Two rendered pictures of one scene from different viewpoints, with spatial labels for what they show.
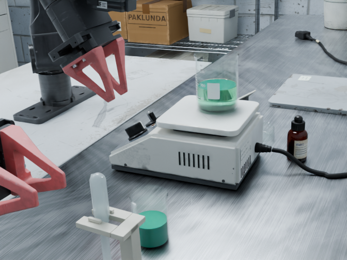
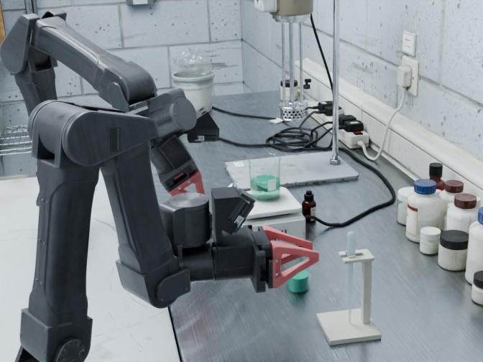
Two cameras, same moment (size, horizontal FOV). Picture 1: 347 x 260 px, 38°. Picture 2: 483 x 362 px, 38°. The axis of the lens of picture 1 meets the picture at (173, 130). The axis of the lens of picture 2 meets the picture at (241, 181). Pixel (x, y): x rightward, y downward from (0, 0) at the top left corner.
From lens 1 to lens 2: 0.87 m
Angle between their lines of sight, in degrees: 36
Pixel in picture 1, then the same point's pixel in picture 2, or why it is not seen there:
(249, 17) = (11, 105)
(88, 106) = (93, 229)
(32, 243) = (233, 316)
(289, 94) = (246, 179)
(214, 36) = not seen: outside the picture
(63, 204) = (210, 292)
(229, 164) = (300, 231)
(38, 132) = (92, 260)
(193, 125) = (272, 211)
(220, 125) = (287, 206)
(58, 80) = not seen: hidden behind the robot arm
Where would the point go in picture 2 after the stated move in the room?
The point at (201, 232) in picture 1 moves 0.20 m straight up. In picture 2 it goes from (318, 275) to (318, 169)
